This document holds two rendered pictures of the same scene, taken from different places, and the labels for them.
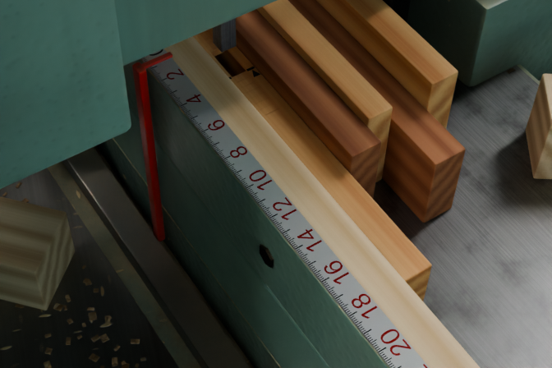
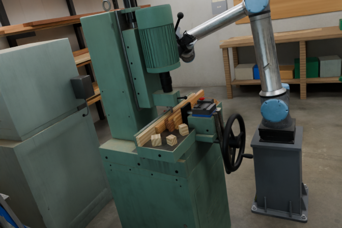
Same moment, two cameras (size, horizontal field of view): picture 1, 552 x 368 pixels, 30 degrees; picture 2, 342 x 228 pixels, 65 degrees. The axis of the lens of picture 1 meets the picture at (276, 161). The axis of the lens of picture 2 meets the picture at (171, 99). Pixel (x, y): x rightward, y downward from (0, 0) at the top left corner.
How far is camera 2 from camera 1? 126 cm
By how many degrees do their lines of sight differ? 62
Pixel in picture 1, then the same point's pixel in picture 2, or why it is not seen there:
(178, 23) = (160, 104)
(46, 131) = (144, 104)
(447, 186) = (170, 127)
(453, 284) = (163, 134)
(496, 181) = (177, 132)
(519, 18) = (192, 120)
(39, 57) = (143, 97)
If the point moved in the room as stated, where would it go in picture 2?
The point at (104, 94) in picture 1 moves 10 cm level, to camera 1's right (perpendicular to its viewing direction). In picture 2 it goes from (147, 103) to (154, 108)
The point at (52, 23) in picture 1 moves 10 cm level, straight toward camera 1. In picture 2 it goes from (143, 95) to (128, 102)
